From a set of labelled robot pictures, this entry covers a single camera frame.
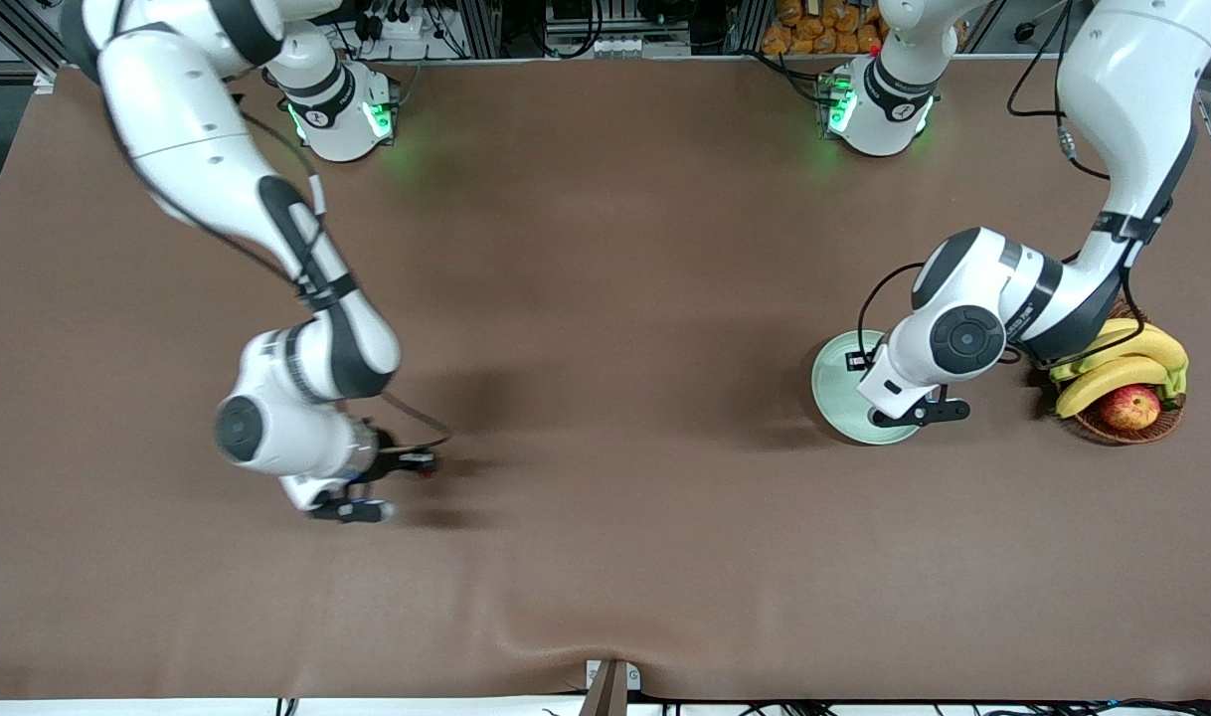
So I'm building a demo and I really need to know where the light green plate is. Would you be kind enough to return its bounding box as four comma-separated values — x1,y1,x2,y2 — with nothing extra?
811,330,927,446

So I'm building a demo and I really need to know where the brown table cover mat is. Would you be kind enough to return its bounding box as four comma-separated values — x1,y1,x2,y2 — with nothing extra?
0,58,1211,702

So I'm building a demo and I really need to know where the red apple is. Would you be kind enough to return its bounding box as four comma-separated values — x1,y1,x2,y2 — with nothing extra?
1100,385,1162,432

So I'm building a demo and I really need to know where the brown wicker basket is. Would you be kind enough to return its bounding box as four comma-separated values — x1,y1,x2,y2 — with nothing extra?
1058,293,1185,446

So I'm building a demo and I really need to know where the orange bread rolls pile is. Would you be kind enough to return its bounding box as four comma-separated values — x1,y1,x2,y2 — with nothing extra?
762,0,887,57

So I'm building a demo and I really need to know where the white power strip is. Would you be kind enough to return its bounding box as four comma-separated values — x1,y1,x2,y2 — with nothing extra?
357,8,449,43

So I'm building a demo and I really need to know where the aluminium diagonal strut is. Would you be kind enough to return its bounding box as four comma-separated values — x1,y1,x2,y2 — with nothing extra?
0,0,65,92

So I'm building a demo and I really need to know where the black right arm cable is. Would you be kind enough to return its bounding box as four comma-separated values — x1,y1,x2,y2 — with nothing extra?
118,89,453,450

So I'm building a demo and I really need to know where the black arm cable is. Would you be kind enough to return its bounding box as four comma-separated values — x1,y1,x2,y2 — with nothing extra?
849,0,1178,371
118,89,453,450

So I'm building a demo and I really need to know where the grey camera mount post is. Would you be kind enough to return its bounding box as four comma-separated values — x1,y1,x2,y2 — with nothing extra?
579,658,642,716

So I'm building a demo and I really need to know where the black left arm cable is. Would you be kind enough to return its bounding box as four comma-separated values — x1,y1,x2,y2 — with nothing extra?
849,0,1178,371

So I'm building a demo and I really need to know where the aluminium frame post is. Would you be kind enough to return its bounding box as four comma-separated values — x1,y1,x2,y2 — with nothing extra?
456,0,503,61
730,0,772,56

